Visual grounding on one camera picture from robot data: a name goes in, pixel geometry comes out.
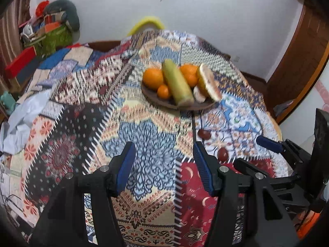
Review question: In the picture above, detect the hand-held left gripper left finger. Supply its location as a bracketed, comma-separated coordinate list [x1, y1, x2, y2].
[29, 141, 137, 247]

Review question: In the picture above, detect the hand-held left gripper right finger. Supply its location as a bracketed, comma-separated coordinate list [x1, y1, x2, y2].
[193, 141, 300, 247]

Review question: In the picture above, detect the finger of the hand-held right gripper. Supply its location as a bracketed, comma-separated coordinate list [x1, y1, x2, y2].
[256, 135, 312, 165]
[233, 158, 297, 186]

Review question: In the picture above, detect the white garlic bulb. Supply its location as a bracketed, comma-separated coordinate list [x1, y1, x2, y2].
[193, 86, 207, 103]

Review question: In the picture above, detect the dark brown round plate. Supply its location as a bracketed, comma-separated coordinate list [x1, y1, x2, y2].
[141, 78, 218, 110]

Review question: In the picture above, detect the small tangerine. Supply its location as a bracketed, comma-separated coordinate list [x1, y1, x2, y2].
[157, 84, 171, 100]

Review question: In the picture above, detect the green corn cob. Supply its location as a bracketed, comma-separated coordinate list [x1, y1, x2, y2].
[161, 59, 195, 106]

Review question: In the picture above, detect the large orange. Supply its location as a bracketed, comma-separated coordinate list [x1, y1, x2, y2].
[143, 68, 165, 91]
[179, 64, 199, 88]

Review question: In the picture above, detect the patchwork printed tablecloth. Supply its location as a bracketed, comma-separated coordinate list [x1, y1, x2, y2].
[10, 29, 283, 247]

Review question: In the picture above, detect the grey cloth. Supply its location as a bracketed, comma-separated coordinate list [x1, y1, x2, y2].
[273, 100, 295, 116]

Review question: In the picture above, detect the white crumpled cloth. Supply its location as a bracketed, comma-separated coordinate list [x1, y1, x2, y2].
[0, 89, 53, 155]

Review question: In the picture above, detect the teal soft toy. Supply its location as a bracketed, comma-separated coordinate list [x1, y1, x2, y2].
[0, 91, 16, 116]

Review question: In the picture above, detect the green fabric bag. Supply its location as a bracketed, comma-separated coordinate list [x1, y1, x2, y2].
[33, 25, 74, 57]

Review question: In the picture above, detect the yellow fuzzy chair back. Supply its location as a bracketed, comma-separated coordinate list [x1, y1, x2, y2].
[127, 16, 165, 37]

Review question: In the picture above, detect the red flat box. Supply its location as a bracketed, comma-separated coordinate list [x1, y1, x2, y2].
[5, 47, 36, 78]

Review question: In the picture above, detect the red cloth bundle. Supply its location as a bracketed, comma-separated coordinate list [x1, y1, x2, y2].
[35, 1, 49, 17]

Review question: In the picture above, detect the wooden door frame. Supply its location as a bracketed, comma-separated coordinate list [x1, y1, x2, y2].
[265, 2, 329, 124]

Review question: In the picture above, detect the wooden furniture rail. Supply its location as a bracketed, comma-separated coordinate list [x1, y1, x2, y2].
[87, 40, 124, 53]

